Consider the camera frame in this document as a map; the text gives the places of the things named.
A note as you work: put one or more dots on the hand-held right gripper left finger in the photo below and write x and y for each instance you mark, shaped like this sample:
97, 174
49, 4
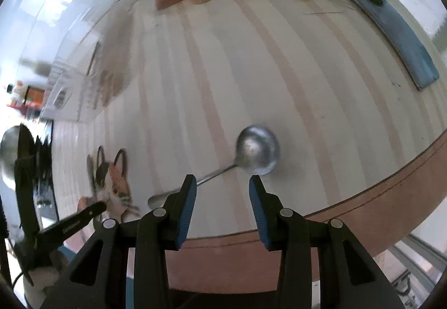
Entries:
185, 214

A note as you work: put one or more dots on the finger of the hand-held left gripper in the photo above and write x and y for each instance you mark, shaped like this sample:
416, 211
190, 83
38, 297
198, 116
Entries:
70, 225
26, 190

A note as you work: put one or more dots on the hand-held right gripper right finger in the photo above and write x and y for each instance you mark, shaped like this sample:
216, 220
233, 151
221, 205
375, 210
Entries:
261, 214

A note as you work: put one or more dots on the stainless steel spoon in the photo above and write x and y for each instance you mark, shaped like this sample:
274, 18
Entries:
258, 152

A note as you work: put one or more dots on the clear rectangular container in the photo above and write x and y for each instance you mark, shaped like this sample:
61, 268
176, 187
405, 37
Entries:
104, 50

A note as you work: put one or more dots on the black gas stove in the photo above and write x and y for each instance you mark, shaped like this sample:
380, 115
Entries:
46, 173

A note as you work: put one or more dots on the stainless steel wok lid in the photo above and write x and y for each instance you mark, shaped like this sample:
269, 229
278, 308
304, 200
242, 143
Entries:
7, 148

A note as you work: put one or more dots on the cat printed striped tablecloth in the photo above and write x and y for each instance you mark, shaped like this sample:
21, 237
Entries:
314, 85

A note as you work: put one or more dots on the blue smartphone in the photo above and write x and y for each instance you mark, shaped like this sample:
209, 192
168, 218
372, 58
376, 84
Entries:
394, 33

